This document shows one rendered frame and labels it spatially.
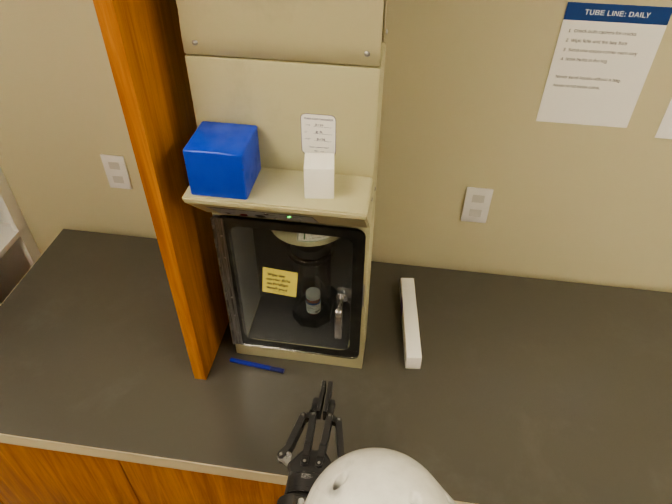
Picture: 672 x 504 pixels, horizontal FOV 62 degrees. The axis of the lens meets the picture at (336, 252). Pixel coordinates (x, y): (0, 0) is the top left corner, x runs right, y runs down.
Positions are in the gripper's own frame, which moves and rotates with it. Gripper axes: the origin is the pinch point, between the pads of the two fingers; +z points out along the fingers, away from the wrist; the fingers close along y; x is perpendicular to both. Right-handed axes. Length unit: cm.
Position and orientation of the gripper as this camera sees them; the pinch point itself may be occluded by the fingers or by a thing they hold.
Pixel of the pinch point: (324, 399)
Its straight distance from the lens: 111.8
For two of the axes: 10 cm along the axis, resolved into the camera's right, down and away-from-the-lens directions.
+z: 1.5, -6.5, 7.5
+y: -9.9, -1.0, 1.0
